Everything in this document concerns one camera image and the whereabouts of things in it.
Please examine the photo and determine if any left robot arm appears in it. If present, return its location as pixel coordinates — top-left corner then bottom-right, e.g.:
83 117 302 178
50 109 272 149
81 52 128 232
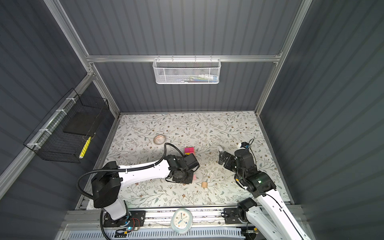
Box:
91 154 200 220

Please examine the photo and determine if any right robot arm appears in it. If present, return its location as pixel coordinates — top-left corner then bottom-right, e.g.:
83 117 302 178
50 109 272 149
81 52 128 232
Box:
218 146 310 240

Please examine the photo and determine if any roll of clear tape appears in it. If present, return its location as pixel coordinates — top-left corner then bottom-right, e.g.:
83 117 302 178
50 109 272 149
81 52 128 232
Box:
153 134 167 145

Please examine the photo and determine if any white round clock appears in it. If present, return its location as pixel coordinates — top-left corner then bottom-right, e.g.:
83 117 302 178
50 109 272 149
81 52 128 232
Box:
171 208 193 235

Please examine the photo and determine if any yellow marker pen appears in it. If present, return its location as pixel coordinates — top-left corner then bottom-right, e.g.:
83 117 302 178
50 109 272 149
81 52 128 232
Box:
79 137 92 159

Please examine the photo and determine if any black foam pad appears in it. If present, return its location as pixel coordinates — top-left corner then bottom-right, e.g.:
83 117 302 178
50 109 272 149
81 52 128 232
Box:
63 112 103 137

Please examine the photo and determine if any black corrugated cable hose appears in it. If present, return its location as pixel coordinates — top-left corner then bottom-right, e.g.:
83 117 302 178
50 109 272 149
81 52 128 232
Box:
76 142 184 240

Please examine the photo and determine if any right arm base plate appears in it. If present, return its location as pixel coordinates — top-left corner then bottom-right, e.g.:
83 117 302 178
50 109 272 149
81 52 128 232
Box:
221 208 248 225

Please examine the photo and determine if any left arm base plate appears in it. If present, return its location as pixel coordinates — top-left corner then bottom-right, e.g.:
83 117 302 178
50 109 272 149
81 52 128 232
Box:
103 211 147 228

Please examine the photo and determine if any white wire mesh basket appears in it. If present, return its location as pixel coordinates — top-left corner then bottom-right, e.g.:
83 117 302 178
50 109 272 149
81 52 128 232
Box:
153 59 222 85

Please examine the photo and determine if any black wire basket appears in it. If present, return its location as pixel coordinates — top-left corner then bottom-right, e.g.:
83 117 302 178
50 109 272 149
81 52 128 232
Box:
24 90 110 163

